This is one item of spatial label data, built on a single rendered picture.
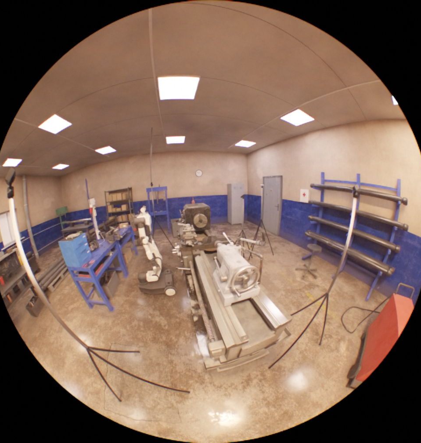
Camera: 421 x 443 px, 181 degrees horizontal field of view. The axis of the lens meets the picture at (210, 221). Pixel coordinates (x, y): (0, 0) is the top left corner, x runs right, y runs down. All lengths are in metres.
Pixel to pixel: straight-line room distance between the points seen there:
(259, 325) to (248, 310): 0.18
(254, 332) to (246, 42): 2.71
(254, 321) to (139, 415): 1.58
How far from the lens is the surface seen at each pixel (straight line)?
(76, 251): 2.14
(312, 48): 2.13
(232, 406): 1.71
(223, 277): 1.01
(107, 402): 2.05
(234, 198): 5.88
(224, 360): 1.28
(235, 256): 1.09
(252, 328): 1.14
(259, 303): 1.16
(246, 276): 0.95
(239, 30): 1.86
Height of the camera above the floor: 1.70
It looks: 15 degrees down
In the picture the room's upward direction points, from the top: 2 degrees counter-clockwise
